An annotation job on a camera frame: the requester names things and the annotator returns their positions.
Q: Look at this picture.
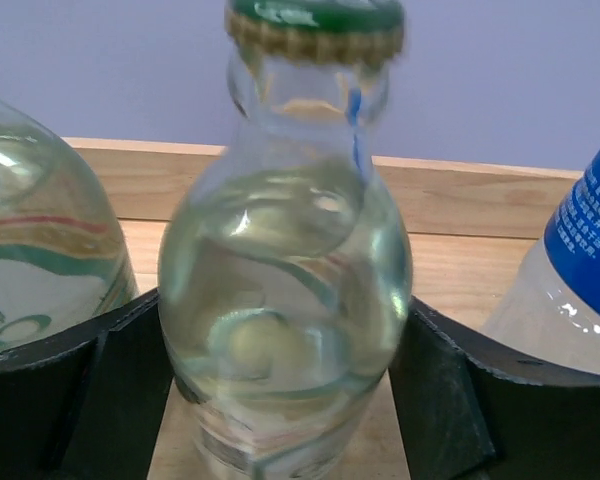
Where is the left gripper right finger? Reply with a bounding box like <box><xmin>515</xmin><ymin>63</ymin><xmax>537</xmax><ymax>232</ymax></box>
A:
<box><xmin>389</xmin><ymin>299</ymin><xmax>600</xmax><ymax>480</ymax></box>

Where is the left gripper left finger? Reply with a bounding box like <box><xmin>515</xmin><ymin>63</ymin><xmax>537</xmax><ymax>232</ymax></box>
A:
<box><xmin>0</xmin><ymin>290</ymin><xmax>172</xmax><ymax>479</ymax></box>

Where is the blue label water bottle front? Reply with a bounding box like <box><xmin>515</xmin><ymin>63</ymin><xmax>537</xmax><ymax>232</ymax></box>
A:
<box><xmin>481</xmin><ymin>150</ymin><xmax>600</xmax><ymax>375</ymax></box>

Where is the clear glass soda bottle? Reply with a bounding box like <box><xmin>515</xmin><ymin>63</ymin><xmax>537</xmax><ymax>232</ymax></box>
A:
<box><xmin>158</xmin><ymin>1</ymin><xmax>413</xmax><ymax>479</ymax></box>
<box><xmin>0</xmin><ymin>99</ymin><xmax>138</xmax><ymax>353</ymax></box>

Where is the wooden two-tier shelf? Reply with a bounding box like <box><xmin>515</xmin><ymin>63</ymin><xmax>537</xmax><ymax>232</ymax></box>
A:
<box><xmin>72</xmin><ymin>138</ymin><xmax>575</xmax><ymax>479</ymax></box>

